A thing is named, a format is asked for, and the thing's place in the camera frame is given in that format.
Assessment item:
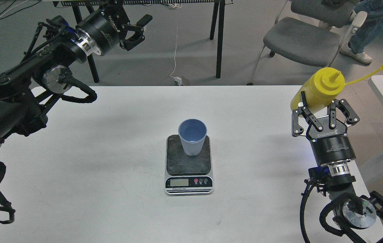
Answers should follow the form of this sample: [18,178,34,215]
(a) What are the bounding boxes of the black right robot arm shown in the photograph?
[292,91,383,243]

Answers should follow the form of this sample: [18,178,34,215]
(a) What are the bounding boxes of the white charger cable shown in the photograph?
[168,3,183,84]

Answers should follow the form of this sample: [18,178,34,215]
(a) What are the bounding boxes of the blue ribbed plastic cup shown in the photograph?
[178,118,207,156]

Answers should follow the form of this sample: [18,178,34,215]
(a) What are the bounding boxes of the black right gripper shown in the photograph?
[291,91,360,167]

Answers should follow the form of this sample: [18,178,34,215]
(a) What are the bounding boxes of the grey office chair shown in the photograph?
[262,0,367,67]

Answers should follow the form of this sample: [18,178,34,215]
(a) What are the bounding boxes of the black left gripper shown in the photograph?
[77,0,153,56]

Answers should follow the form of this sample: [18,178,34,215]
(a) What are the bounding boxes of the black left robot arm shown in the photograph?
[0,0,153,224]

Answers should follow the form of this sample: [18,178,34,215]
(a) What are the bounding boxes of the digital kitchen scale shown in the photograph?
[164,134,214,196]

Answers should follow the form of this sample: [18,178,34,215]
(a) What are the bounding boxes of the person legs in jeans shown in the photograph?
[318,0,383,65]

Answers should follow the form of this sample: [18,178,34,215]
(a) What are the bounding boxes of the yellow squeeze bottle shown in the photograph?
[290,65,383,113]

